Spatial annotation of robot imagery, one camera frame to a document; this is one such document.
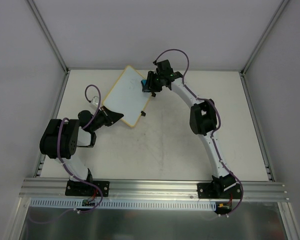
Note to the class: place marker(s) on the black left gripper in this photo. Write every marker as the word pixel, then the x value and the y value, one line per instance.
pixel 106 117

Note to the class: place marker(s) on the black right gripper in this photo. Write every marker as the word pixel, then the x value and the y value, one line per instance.
pixel 148 83

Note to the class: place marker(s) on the blue bone shaped eraser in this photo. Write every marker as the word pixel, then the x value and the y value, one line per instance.
pixel 143 82

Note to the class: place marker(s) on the yellow framed whiteboard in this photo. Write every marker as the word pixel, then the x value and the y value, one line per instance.
pixel 126 96

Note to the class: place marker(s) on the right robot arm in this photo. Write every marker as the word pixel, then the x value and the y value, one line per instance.
pixel 204 121

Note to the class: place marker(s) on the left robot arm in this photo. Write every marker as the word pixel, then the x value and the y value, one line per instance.
pixel 62 137

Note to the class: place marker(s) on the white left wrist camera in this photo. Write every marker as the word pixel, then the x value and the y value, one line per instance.
pixel 95 101

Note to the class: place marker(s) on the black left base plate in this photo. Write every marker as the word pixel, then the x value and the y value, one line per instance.
pixel 79 189

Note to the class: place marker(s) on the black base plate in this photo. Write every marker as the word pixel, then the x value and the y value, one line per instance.
pixel 214 191
pixel 79 189

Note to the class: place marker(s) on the aluminium front rail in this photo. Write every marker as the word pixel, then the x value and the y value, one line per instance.
pixel 158 190

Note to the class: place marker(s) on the white slotted cable duct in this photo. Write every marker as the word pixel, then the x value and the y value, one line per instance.
pixel 125 204

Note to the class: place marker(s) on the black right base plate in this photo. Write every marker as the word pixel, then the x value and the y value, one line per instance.
pixel 214 191

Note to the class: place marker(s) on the left aluminium frame post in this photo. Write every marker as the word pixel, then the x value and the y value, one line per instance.
pixel 47 34

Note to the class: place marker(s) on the aluminium frame post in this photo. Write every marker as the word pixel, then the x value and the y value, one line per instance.
pixel 268 29
pixel 47 34

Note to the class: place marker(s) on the right aluminium frame post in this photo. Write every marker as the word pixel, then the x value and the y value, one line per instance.
pixel 268 29

